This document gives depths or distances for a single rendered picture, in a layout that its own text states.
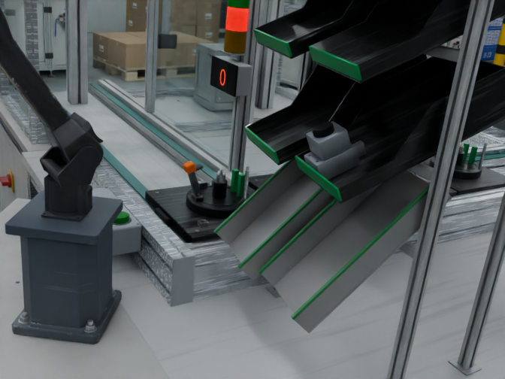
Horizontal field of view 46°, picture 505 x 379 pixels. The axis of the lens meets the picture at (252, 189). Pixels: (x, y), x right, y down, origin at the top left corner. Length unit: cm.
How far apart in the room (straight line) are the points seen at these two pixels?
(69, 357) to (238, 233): 35
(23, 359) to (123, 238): 31
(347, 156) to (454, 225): 75
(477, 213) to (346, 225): 70
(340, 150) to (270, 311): 42
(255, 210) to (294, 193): 8
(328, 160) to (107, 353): 48
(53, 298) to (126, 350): 14
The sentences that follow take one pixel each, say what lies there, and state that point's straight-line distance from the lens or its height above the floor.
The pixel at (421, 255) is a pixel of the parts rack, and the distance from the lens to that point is 87.
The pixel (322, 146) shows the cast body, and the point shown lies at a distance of 82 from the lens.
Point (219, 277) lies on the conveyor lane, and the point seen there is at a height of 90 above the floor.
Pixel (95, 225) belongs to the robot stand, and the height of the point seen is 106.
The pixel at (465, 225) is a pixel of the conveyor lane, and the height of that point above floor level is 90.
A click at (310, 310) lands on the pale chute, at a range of 85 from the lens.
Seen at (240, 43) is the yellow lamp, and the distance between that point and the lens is 139.
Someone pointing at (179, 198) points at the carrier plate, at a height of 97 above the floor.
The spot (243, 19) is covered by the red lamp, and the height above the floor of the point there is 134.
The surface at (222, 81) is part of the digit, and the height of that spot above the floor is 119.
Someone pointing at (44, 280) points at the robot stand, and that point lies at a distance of 102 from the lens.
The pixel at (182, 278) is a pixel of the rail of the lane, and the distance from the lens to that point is 111.
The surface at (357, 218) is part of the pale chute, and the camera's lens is 95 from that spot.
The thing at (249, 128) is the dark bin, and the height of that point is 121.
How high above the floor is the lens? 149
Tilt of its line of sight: 22 degrees down
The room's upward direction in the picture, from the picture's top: 6 degrees clockwise
